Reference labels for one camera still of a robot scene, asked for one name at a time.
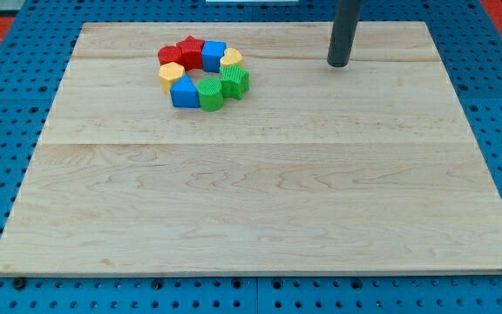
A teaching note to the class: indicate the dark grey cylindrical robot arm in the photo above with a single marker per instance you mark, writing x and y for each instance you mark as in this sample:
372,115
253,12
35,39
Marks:
343,32

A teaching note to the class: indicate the green cylinder block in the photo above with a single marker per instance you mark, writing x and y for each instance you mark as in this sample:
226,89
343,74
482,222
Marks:
210,94

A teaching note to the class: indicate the green star block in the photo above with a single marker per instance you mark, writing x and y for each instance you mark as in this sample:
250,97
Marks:
234,81

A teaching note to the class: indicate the blue triangle block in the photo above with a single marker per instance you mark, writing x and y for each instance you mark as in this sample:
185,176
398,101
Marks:
184,93

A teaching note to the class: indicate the yellow heart block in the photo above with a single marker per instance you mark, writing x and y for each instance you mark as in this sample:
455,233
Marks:
231,57

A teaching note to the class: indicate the blue cube block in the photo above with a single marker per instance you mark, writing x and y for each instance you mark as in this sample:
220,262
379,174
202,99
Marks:
211,54

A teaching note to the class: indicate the red star block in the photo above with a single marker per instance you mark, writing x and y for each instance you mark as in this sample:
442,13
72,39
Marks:
191,52

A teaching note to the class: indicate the yellow hexagon block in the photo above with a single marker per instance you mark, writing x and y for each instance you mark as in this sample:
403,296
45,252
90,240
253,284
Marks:
169,74

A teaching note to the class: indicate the light wooden board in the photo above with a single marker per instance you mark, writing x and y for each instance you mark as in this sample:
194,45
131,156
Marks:
369,170

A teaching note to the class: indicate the red round block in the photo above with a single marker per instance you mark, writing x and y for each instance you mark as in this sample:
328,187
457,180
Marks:
170,54

